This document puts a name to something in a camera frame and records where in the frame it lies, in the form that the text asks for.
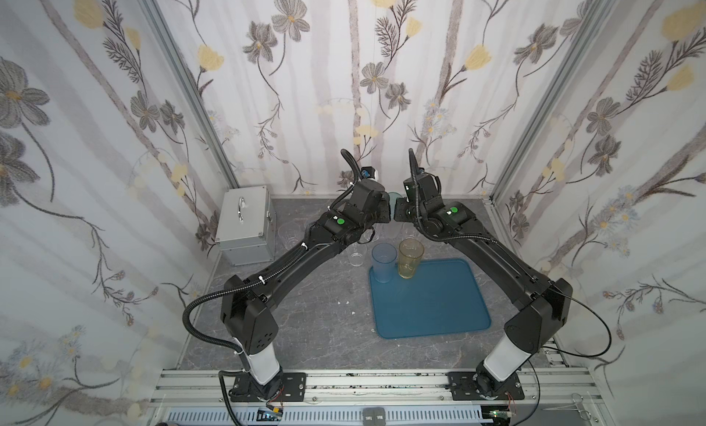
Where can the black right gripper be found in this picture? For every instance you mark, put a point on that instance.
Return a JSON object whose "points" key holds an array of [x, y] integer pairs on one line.
{"points": [[402, 211]]}

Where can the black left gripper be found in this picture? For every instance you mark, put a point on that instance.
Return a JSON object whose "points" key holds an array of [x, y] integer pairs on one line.
{"points": [[381, 213]]}

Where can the teal dotted plastic cup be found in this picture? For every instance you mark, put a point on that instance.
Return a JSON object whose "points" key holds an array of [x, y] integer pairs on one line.
{"points": [[393, 198]]}

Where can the yellow plastic cup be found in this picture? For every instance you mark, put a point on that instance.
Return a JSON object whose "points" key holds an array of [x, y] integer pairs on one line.
{"points": [[410, 254]]}

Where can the blue plastic cup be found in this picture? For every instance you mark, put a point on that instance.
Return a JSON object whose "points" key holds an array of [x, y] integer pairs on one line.
{"points": [[384, 257]]}

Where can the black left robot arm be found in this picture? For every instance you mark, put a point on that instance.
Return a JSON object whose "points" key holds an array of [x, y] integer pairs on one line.
{"points": [[247, 312]]}

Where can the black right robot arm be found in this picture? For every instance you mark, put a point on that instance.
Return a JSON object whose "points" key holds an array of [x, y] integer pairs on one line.
{"points": [[542, 304]]}

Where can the teal plastic tray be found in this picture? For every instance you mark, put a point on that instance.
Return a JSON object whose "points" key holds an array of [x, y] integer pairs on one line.
{"points": [[443, 297]]}

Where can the clear small round cup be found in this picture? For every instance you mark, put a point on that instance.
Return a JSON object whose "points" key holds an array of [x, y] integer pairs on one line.
{"points": [[356, 254]]}

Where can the clear faceted cup far left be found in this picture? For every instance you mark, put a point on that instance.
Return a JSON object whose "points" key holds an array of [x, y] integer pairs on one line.
{"points": [[290, 235]]}

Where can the silver aluminium case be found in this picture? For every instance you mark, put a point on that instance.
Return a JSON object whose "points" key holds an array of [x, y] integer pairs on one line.
{"points": [[247, 227]]}

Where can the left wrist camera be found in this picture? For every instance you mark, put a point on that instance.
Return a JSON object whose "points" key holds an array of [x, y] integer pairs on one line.
{"points": [[369, 173]]}

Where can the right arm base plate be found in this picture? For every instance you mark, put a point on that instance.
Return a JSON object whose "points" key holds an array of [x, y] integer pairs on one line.
{"points": [[471, 386]]}

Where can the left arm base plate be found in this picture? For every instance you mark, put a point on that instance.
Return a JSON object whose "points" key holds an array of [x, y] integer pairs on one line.
{"points": [[284, 387]]}

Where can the aluminium mounting rail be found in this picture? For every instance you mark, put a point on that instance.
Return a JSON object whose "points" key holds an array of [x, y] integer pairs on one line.
{"points": [[541, 396]]}

